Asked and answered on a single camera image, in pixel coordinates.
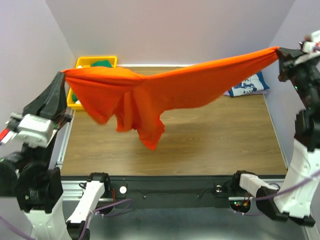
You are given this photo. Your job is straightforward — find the folded navy printed t shirt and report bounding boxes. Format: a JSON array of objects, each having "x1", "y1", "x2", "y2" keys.
[{"x1": 228, "y1": 71, "x2": 270, "y2": 97}]

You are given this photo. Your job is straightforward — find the aluminium frame rail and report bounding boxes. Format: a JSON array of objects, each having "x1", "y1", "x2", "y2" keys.
[{"x1": 29, "y1": 109, "x2": 311, "y2": 240}]

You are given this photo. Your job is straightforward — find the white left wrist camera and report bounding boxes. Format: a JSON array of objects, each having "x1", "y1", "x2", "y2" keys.
[{"x1": 0, "y1": 112, "x2": 58, "y2": 148}]

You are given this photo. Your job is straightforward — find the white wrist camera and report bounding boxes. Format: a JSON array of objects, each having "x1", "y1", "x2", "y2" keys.
[
  {"x1": 0, "y1": 112, "x2": 58, "y2": 148},
  {"x1": 299, "y1": 30, "x2": 320, "y2": 63}
]

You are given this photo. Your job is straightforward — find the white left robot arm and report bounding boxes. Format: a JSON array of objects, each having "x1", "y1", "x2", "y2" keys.
[{"x1": 0, "y1": 72, "x2": 111, "y2": 240}]

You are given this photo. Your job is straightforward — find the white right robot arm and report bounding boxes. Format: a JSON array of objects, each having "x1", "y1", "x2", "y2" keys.
[{"x1": 230, "y1": 41, "x2": 320, "y2": 227}]

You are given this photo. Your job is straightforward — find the yellow plastic bin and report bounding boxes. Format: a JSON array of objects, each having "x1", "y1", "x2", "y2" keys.
[{"x1": 67, "y1": 56, "x2": 118, "y2": 111}]

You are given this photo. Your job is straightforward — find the orange t shirt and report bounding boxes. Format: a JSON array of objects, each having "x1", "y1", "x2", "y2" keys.
[{"x1": 64, "y1": 47, "x2": 278, "y2": 150}]

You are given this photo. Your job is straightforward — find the white printed t shirt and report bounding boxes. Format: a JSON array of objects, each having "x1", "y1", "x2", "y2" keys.
[{"x1": 73, "y1": 65, "x2": 83, "y2": 105}]

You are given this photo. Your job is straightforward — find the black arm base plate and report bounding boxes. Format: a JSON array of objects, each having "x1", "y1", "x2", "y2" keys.
[{"x1": 61, "y1": 175, "x2": 286, "y2": 210}]

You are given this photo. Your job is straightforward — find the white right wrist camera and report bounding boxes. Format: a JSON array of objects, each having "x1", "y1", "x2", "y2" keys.
[{"x1": 299, "y1": 30, "x2": 320, "y2": 63}]

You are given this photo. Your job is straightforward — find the folded lavender t shirt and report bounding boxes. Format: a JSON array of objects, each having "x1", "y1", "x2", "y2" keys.
[{"x1": 223, "y1": 90, "x2": 232, "y2": 96}]

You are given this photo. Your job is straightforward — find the green t shirt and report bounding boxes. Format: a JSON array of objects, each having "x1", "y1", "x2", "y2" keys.
[{"x1": 71, "y1": 60, "x2": 113, "y2": 103}]

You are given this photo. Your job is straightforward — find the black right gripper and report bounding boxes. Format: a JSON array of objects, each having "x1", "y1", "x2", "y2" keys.
[{"x1": 281, "y1": 44, "x2": 320, "y2": 109}]

